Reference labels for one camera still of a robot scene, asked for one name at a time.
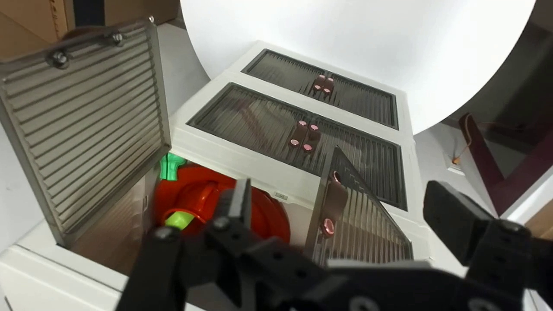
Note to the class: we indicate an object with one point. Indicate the smoked ribbed cabinet door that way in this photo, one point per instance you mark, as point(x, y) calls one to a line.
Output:
point(283, 66)
point(369, 104)
point(87, 126)
point(369, 166)
point(248, 114)

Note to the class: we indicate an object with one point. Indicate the white three-tier plastic cabinet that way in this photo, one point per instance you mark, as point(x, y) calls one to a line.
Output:
point(219, 155)

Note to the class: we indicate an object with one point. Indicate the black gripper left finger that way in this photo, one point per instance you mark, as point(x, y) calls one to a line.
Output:
point(243, 202)

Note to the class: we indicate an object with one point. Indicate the dark green toy piece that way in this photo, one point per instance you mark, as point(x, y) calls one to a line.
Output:
point(170, 166)

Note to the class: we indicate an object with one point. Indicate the orange plastic cup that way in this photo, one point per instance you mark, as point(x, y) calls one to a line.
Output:
point(191, 192)

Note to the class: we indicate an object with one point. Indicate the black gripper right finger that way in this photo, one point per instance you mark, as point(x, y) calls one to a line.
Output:
point(459, 221)

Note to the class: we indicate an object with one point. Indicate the dark foam floor mat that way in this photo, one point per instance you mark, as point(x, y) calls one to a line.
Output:
point(519, 114)

